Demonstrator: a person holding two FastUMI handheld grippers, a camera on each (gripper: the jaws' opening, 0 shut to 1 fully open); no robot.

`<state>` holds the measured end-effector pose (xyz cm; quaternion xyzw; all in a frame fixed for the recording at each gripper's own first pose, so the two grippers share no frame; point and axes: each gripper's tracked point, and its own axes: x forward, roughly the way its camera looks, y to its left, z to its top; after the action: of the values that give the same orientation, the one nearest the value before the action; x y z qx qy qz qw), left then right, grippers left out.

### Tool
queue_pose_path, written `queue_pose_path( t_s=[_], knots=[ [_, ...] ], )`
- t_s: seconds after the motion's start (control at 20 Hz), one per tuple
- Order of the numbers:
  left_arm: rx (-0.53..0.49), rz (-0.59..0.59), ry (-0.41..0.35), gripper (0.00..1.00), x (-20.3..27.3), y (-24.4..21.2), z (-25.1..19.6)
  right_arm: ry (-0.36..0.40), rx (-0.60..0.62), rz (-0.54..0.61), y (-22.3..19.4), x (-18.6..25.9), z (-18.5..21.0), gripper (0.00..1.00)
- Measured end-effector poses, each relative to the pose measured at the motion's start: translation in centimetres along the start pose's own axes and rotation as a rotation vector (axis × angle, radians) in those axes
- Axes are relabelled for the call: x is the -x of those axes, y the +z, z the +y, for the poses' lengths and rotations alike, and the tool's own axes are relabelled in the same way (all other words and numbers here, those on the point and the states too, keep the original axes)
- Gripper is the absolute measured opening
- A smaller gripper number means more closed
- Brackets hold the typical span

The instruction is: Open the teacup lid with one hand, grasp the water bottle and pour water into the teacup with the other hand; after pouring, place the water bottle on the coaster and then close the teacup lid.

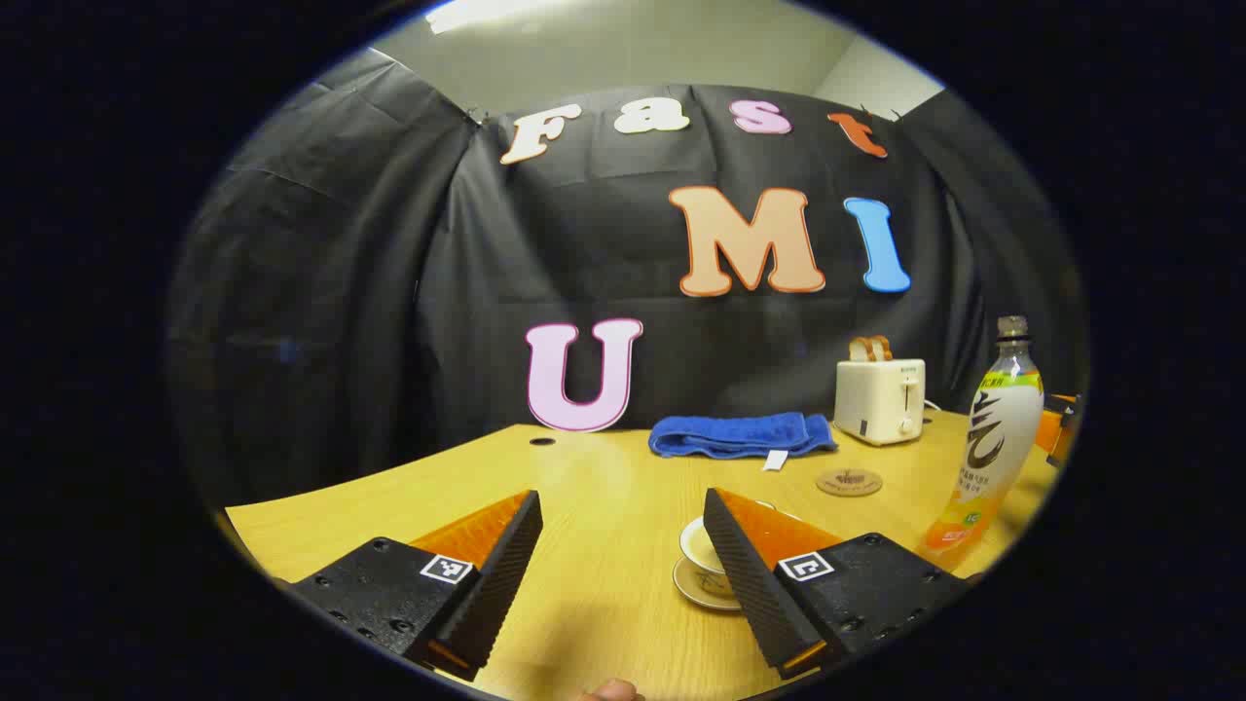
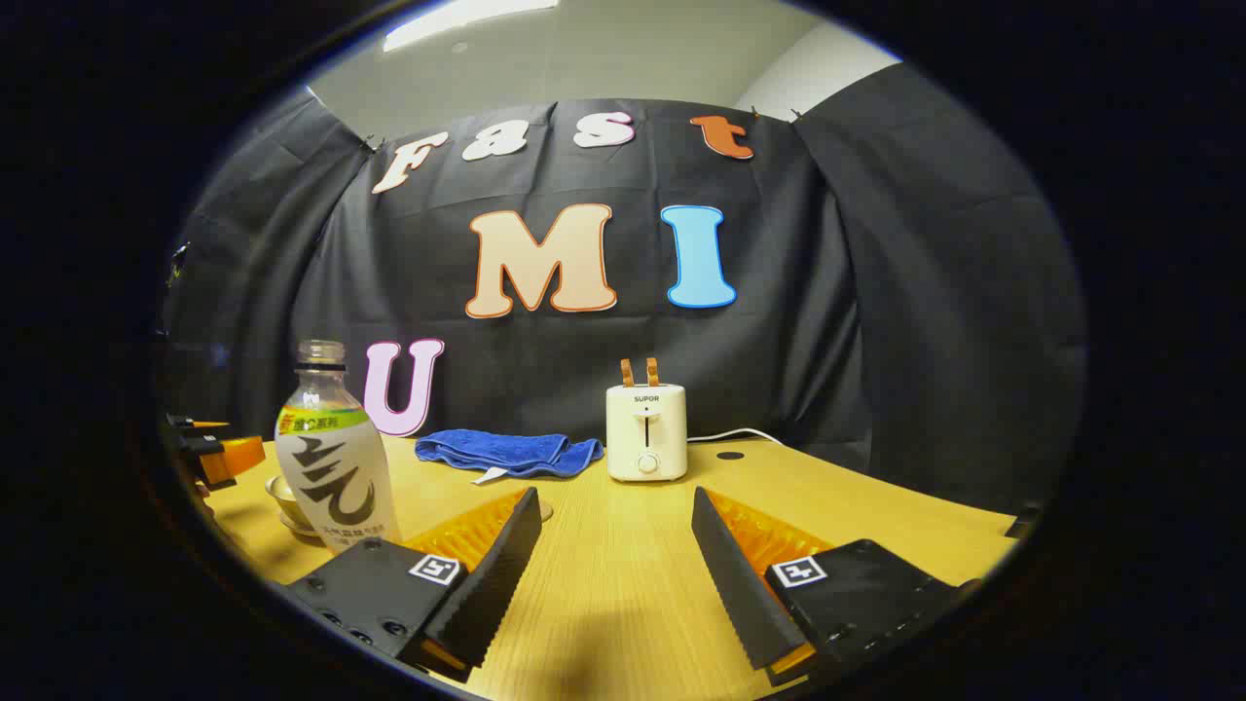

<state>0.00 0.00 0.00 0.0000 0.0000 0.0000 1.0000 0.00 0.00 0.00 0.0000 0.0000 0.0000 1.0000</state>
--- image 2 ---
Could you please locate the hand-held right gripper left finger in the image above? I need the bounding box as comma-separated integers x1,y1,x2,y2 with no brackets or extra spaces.
285,485,543,684

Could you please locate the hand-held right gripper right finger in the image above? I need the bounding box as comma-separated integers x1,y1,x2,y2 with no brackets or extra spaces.
691,485,984,687

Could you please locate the clear water bottle white label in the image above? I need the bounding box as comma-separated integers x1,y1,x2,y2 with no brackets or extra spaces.
275,340,402,556

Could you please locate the blue towel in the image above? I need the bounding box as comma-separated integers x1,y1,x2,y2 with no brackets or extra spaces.
415,429,605,485

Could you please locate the white toaster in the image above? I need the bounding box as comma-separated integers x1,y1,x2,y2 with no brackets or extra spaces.
605,384,688,483

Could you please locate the black backdrop cloth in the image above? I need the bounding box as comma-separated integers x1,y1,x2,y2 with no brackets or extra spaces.
161,63,1086,517

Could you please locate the white power cable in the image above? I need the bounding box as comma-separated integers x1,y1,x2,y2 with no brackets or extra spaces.
686,427,785,447

